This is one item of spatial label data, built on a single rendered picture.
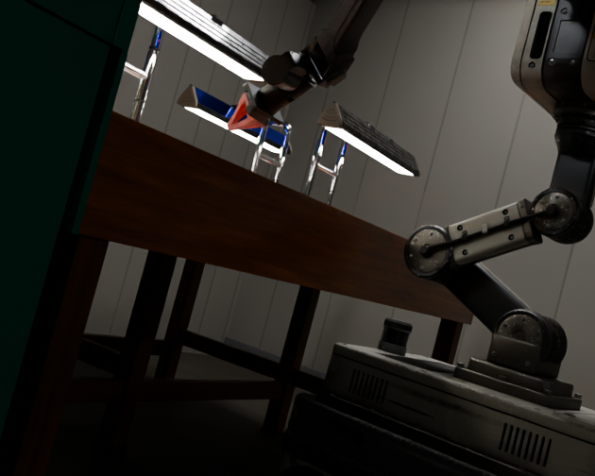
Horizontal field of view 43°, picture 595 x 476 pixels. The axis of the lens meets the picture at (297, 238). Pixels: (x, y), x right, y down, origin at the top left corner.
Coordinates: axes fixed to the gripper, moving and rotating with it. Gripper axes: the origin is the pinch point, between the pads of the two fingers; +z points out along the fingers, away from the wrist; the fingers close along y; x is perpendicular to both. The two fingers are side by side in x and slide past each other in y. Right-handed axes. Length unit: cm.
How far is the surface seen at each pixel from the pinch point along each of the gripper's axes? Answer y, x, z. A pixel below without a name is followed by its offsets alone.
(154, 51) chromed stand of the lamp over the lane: -5.7, -33.6, 15.4
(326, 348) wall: -235, -12, 109
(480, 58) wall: -228, -107, -29
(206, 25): -1.3, -26.3, -1.8
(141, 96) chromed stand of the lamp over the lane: -5.7, -25.0, 22.6
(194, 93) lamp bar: -64, -63, 41
